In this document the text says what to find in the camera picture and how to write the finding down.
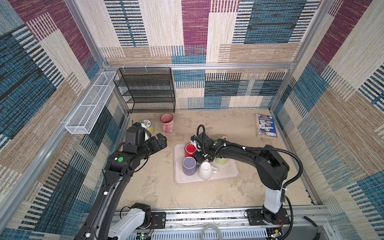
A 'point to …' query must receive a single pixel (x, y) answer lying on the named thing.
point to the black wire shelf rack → (146, 89)
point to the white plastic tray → (230, 170)
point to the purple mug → (190, 165)
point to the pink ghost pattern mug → (167, 122)
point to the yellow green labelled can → (147, 124)
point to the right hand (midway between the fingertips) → (199, 156)
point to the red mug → (190, 149)
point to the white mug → (205, 170)
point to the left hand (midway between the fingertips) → (160, 139)
